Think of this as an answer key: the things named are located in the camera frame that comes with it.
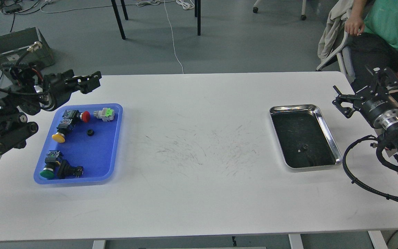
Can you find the green push button switch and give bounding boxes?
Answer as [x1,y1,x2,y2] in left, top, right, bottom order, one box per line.
[39,150,63,179]

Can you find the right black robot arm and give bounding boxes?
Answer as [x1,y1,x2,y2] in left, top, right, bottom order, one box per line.
[333,66,398,202]

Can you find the black table leg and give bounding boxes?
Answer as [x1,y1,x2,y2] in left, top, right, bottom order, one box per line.
[111,0,129,40]
[194,0,201,36]

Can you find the white floor cable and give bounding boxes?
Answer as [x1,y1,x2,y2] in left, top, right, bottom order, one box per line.
[40,0,195,74]

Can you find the yellow push button switch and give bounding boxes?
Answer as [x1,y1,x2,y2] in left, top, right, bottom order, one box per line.
[51,118,75,143]

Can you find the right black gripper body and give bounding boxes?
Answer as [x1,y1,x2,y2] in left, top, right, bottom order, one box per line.
[360,93,398,129]

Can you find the red push button switch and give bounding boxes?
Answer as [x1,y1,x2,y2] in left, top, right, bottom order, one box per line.
[62,109,91,123]

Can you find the grey green switch part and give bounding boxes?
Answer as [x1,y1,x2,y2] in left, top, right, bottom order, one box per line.
[93,108,115,122]

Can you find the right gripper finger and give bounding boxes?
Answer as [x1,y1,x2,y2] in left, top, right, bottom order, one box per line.
[366,66,398,94]
[332,85,363,119]

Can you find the beige jacket on chair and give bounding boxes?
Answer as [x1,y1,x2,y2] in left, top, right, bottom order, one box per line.
[317,0,353,61]

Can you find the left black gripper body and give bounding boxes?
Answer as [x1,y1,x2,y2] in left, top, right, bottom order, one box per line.
[40,69,80,111]

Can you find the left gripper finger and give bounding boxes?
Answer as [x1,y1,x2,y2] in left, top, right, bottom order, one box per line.
[75,71,102,87]
[79,83,99,94]

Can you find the white office chair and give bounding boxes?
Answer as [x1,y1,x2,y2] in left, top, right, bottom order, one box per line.
[316,21,355,83]

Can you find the silver metal tray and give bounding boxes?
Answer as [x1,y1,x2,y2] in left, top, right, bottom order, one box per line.
[269,104,342,172]

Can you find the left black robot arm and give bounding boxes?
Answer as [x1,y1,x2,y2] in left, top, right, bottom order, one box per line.
[0,41,102,155]

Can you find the grey plastic crate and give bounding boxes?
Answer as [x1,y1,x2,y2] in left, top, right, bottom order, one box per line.
[0,27,55,82]

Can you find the seated person green shirt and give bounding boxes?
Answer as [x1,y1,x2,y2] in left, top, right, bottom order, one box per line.
[344,0,398,91]

